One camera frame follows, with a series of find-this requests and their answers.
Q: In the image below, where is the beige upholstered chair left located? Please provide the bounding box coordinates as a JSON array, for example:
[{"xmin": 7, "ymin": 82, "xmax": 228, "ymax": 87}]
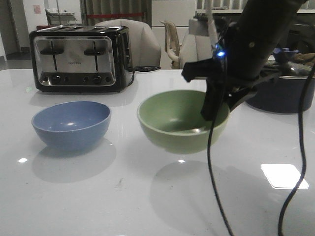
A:
[{"xmin": 96, "ymin": 19, "xmax": 161, "ymax": 67}]

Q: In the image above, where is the white cabinet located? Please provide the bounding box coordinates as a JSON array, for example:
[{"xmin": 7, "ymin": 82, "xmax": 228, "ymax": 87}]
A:
[{"xmin": 152, "ymin": 0, "xmax": 195, "ymax": 69}]

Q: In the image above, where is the beige upholstered chair right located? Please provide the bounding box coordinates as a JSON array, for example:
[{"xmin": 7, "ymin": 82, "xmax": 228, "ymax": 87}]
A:
[{"xmin": 179, "ymin": 33, "xmax": 213, "ymax": 69}]

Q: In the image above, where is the glass pot lid blue knob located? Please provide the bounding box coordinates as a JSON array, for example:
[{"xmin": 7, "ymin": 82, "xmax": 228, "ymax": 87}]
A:
[{"xmin": 265, "ymin": 47, "xmax": 315, "ymax": 78}]

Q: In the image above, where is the green bowl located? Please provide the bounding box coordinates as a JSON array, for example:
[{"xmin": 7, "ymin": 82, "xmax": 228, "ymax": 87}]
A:
[{"xmin": 137, "ymin": 90, "xmax": 230, "ymax": 154}]

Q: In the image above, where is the blue bowl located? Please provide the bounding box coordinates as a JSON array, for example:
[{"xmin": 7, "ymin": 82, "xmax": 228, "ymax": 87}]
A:
[{"xmin": 31, "ymin": 101, "xmax": 111, "ymax": 151}]

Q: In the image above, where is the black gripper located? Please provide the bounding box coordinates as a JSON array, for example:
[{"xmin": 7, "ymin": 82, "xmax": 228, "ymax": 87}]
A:
[{"xmin": 182, "ymin": 21, "xmax": 282, "ymax": 121}]

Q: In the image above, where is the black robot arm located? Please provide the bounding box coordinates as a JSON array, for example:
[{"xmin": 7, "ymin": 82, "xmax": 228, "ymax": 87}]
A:
[{"xmin": 182, "ymin": 0, "xmax": 305, "ymax": 121}]

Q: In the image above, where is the dark blue cooking pot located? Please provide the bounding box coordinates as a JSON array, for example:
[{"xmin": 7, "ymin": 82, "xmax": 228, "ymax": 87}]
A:
[{"xmin": 247, "ymin": 76, "xmax": 307, "ymax": 114}]

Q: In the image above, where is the black and chrome toaster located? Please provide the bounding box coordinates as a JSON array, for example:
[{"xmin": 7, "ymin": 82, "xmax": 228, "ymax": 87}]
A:
[{"xmin": 29, "ymin": 25, "xmax": 134, "ymax": 92}]

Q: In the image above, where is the cream plastic chair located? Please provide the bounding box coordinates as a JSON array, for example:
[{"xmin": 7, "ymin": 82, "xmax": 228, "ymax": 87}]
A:
[{"xmin": 160, "ymin": 20, "xmax": 181, "ymax": 69}]

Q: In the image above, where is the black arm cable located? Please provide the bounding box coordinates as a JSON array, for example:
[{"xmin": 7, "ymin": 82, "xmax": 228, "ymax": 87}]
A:
[{"xmin": 278, "ymin": 62, "xmax": 315, "ymax": 236}]

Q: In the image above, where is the beige upholstered chair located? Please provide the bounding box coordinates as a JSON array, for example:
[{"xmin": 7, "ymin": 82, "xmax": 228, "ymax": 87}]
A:
[
  {"xmin": 179, "ymin": 33, "xmax": 213, "ymax": 69},
  {"xmin": 96, "ymin": 19, "xmax": 161, "ymax": 67}
]

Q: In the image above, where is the black toaster power cord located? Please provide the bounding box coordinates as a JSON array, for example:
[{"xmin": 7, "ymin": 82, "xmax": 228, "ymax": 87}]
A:
[{"xmin": 126, "ymin": 65, "xmax": 162, "ymax": 87}]

